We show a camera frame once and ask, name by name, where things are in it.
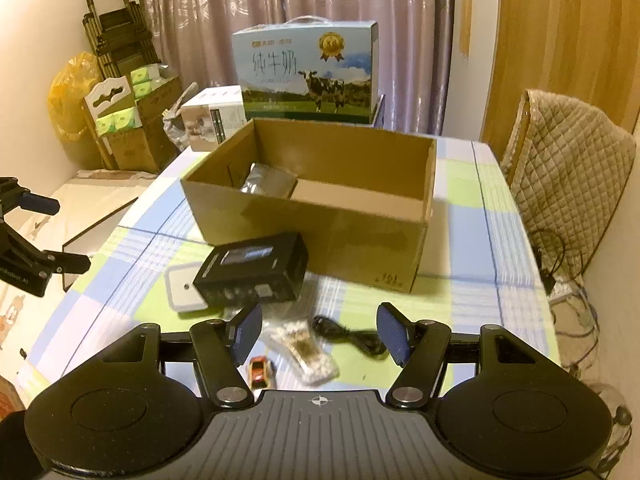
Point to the white power strip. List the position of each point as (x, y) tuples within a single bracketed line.
[(562, 290)]

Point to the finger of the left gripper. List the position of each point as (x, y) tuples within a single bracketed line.
[(38, 203), (66, 262)]

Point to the cotton swabs plastic bag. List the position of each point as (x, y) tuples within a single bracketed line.
[(295, 341)]

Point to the black shaver product box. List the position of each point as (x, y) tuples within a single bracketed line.
[(264, 269)]

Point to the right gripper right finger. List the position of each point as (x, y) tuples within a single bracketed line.
[(396, 332)]

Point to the pink curtain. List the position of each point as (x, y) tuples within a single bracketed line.
[(194, 37)]

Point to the checkered tablecloth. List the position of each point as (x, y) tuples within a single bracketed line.
[(477, 268)]

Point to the white square night light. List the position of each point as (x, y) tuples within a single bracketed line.
[(183, 297)]

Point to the open brown cardboard box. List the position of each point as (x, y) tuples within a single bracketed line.
[(362, 201)]

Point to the quilted beige covered chair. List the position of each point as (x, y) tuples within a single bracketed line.
[(567, 165)]

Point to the yellow plastic bag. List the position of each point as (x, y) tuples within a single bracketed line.
[(68, 89)]

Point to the brown tissue cardboard box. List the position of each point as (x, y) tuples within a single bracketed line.
[(125, 118)]

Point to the red white toy car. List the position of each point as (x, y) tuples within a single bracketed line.
[(260, 373)]

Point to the white product box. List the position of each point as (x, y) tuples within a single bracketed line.
[(213, 116)]

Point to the milk carton gift box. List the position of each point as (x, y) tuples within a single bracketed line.
[(309, 68)]

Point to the folded black hand cart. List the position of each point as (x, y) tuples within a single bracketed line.
[(119, 39)]

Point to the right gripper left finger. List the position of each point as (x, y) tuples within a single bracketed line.
[(242, 332)]

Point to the silver foil bag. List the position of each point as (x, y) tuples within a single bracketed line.
[(267, 181)]

